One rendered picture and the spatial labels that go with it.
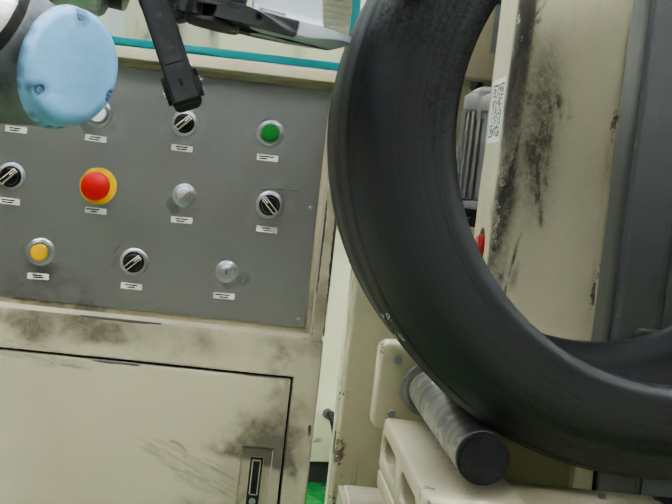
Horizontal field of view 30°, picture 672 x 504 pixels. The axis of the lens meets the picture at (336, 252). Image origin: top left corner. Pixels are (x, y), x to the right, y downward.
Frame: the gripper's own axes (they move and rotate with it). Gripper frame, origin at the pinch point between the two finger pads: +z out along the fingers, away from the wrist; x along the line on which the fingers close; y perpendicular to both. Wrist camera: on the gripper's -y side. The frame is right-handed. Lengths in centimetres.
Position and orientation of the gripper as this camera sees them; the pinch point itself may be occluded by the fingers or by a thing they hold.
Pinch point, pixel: (335, 45)
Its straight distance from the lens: 112.0
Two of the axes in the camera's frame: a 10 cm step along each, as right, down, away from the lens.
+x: -0.6, -0.6, 10.0
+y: 2.3, -9.7, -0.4
